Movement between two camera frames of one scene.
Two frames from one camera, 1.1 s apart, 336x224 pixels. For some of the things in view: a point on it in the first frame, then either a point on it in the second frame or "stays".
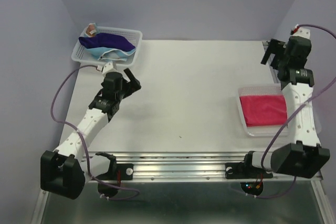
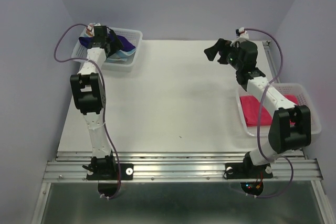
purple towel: x=103 y=40 stays
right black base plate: x=241 y=170 stays
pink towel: x=264 y=110 stays
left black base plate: x=119 y=172 stays
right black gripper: x=275 y=47 → x=211 y=52
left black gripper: x=134 y=83 → x=114 y=44
